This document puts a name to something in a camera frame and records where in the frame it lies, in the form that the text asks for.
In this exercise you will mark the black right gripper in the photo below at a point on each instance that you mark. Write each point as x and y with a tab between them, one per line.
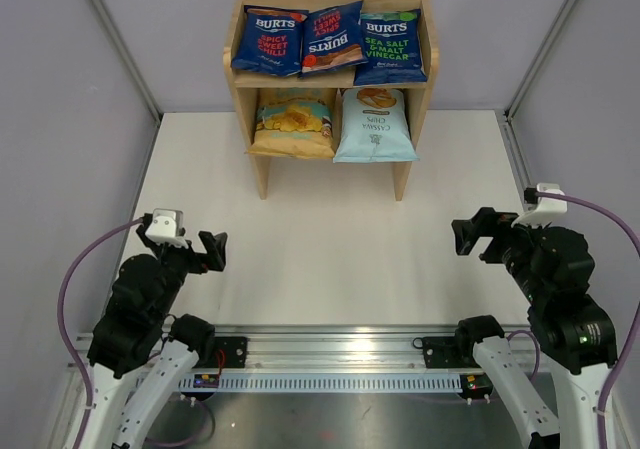
488	221

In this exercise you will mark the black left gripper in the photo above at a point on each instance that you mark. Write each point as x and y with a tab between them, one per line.
214	247

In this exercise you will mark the light blue cassava chips bag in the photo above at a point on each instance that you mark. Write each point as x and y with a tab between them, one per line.
374	127

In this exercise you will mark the tan kettle cooked chips bag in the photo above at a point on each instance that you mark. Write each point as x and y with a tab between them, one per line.
294	122

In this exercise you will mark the blue Burts sea salt bag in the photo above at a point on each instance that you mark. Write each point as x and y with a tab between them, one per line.
392	49

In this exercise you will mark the blue Burts chilli bag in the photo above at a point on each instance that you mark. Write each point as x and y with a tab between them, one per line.
333	39
271	41

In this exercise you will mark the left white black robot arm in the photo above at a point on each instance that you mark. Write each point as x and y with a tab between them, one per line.
132	364

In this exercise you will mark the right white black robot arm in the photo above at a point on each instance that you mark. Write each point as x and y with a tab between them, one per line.
551	266

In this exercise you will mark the wooden two-tier shelf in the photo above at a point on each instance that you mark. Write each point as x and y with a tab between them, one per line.
246	87

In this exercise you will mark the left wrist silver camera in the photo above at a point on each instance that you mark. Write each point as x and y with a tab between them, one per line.
166	227

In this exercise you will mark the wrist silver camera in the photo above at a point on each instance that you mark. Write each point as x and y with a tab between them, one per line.
166	227
543	208

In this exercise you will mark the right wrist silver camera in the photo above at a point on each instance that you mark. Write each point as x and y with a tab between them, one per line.
543	208

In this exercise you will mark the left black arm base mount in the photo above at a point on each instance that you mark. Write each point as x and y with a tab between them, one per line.
230	352

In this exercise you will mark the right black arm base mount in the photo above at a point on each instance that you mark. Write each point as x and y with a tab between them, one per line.
445	353

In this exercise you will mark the white slotted cable duct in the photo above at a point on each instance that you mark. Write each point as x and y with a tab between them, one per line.
350	383

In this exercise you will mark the aluminium rail frame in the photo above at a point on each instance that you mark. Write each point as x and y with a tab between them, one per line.
334	348

